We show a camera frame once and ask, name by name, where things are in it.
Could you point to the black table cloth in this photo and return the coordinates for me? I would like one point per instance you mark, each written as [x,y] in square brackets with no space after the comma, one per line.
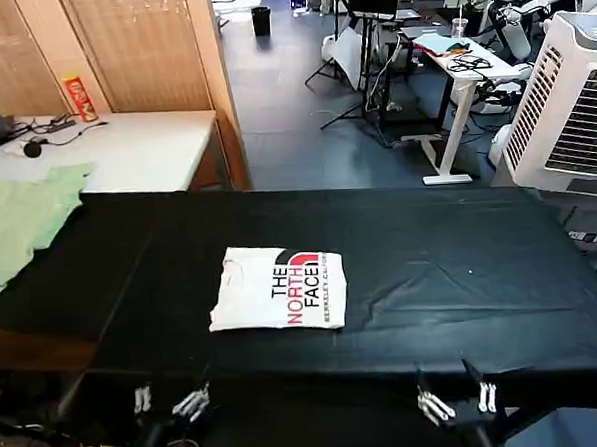
[479,234]

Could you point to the white robot behind desk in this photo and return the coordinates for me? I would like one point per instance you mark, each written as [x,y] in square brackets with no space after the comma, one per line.
[516,73]

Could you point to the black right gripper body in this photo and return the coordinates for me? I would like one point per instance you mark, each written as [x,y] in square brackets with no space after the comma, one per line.
[477,432]

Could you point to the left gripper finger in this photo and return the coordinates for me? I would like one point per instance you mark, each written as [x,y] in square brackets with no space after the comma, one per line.
[194,404]
[142,401]

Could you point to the light green cloth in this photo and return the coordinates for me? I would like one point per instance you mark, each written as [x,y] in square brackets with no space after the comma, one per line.
[12,208]

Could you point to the white printed t-shirt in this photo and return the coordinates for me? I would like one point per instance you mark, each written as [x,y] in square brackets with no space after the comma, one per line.
[252,296]

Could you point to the clear plastic cup with straw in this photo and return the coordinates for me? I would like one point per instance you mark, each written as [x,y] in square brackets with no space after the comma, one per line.
[459,28]

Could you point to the white air cooler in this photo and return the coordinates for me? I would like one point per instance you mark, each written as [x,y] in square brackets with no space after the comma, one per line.
[572,94]

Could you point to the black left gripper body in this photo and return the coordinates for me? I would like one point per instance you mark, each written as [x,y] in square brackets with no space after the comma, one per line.
[164,433]

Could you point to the power strip on floor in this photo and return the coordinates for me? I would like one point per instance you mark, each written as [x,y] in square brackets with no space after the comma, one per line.
[584,236]

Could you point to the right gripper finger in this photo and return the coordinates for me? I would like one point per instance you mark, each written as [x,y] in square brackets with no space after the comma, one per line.
[487,398]
[433,406]

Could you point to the blue folded cloth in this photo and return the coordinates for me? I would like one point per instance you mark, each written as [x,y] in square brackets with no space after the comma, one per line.
[434,41]

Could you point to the white standing desk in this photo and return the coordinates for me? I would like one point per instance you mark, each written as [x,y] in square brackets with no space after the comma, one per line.
[501,67]

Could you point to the red snack can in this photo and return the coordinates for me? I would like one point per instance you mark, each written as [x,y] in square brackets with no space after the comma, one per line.
[81,97]

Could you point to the black tripod stand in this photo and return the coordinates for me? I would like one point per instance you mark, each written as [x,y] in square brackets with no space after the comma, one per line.
[367,54]

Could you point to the white reflector board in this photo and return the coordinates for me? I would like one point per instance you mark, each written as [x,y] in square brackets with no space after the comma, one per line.
[349,50]

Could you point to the wooden partition wall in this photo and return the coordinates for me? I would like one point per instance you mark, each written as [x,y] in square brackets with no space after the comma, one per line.
[144,51]

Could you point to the white side table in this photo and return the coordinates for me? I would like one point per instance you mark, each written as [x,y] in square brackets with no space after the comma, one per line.
[144,151]

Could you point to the black waste bin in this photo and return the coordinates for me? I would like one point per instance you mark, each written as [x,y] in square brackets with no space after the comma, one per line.
[261,20]

